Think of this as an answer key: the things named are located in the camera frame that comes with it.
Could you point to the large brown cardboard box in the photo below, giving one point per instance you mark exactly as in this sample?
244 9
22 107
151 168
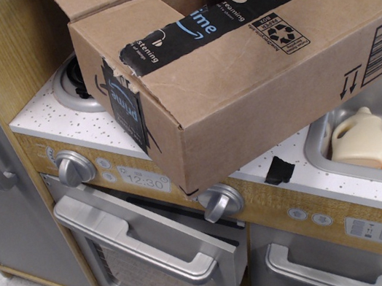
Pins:
205 86

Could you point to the silver toy stove burner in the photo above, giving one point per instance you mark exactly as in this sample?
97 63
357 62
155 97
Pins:
69 88

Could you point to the black tape piece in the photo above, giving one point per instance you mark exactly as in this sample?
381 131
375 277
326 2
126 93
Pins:
279 171

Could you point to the silver toy sink basin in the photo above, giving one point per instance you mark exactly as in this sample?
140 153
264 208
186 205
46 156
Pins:
318 148

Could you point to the cream toy detergent bottle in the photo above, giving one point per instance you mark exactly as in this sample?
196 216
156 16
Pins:
358 140

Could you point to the right silver oven knob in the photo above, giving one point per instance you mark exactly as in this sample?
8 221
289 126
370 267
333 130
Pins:
220 200

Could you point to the silver oven knob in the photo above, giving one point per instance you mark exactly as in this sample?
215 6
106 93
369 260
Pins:
220 200
74 168

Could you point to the left silver oven knob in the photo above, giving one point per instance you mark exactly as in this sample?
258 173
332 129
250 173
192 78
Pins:
74 168

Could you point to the wooden toy kitchen unit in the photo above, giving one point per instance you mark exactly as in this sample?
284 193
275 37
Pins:
314 203

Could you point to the grey toy oven door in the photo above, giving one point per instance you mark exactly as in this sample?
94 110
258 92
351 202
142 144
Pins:
129 241

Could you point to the grey toy dishwasher door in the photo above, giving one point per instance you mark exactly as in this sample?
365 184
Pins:
281 258

